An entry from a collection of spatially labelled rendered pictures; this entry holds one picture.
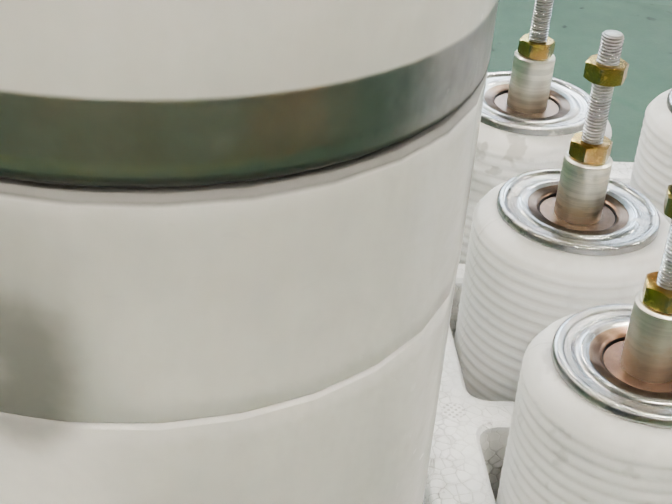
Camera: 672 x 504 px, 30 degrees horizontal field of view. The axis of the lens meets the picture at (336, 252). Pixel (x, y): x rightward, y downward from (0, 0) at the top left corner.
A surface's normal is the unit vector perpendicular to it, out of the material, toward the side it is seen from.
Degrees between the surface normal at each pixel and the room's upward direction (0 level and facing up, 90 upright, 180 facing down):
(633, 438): 43
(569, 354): 4
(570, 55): 0
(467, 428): 0
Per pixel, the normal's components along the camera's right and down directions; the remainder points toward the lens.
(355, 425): 0.65, 0.44
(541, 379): -0.61, -0.60
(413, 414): 0.90, 0.28
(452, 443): 0.07, -0.85
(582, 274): 0.00, -0.02
